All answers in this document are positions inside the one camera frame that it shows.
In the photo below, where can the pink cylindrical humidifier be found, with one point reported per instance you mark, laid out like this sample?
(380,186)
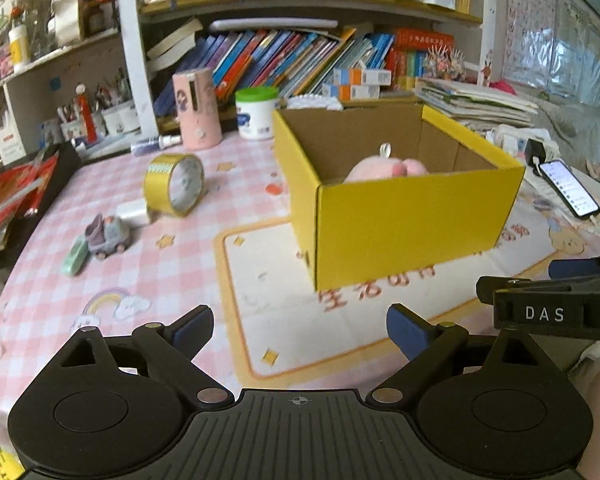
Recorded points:
(200,120)

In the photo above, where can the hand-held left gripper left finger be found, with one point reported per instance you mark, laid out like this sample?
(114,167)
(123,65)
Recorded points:
(192,332)

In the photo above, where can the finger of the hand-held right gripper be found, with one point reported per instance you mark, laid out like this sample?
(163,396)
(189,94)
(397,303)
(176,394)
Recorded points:
(572,267)
(530,285)

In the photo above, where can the mint green small toy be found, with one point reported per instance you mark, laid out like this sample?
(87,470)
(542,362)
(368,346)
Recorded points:
(75,257)

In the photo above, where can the row of colorful children's books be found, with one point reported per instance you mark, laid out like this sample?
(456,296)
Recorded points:
(280,60)

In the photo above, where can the black charger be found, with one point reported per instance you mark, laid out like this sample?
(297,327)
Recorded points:
(535,152)

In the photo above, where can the alphabet wall poster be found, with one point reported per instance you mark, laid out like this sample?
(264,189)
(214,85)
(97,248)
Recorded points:
(530,20)

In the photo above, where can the white jar with green lid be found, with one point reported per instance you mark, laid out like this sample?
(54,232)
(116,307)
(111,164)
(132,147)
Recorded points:
(252,120)

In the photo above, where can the red tassel ornament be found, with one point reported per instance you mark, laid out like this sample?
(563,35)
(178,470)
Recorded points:
(86,120)

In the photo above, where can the white shelf unit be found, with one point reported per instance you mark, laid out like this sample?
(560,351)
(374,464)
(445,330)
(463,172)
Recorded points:
(45,65)

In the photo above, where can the long white bar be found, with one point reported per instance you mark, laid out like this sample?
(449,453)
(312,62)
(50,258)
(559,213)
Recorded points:
(275,24)

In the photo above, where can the pink plush pig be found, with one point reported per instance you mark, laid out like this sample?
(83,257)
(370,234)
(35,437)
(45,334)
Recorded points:
(375,170)

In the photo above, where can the white pen holder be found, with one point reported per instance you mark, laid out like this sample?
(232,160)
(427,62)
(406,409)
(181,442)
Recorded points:
(72,131)
(121,120)

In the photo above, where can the grey toy car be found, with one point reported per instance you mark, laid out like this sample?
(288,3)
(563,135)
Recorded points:
(107,237)

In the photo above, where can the red boxed book set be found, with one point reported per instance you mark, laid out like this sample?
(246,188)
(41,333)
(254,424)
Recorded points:
(422,40)

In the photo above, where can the stack of paper booklets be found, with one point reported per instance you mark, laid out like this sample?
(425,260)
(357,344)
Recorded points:
(470,102)

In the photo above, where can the small white box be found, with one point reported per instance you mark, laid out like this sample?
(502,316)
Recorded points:
(132,210)

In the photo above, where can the yellow-edged shelf board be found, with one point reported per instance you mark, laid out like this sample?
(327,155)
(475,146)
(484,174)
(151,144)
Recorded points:
(280,2)

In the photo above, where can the small spray bottle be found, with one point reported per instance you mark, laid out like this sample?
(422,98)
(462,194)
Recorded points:
(147,146)

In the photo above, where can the white bottle with yellow label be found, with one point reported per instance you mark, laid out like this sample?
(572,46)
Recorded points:
(20,52)

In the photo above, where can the orange white medicine box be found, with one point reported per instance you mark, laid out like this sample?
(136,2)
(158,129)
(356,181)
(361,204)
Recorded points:
(362,76)
(352,92)

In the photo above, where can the pile of red decoration packets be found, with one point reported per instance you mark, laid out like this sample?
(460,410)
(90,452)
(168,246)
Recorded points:
(5,195)

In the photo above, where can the plastic covered wall chart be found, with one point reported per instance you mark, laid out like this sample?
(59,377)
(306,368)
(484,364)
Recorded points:
(590,60)

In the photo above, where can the pink patterned box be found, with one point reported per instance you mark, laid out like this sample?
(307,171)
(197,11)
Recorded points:
(2,60)

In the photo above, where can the white frilly cloth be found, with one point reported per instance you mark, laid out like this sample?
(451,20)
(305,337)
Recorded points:
(312,102)

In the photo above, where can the reindeer wall sticker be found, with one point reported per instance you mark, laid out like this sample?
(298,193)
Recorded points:
(486,67)

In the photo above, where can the thick book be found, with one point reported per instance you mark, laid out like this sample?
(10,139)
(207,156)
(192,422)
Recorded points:
(177,35)
(170,60)

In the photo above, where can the yellow cardboard box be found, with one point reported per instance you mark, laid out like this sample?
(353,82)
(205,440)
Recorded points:
(405,230)

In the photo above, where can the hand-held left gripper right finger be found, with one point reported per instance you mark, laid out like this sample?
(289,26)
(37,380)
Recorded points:
(410,335)

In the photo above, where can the colorful stick bundle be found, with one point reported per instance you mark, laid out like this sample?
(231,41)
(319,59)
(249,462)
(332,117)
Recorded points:
(445,62)

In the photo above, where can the black smartphone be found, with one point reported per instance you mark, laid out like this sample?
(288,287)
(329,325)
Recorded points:
(567,187)

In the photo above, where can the black electronic keyboard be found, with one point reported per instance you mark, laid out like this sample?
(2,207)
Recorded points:
(65,170)

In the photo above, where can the gold tape roll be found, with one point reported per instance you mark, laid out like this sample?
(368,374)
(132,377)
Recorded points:
(162,180)

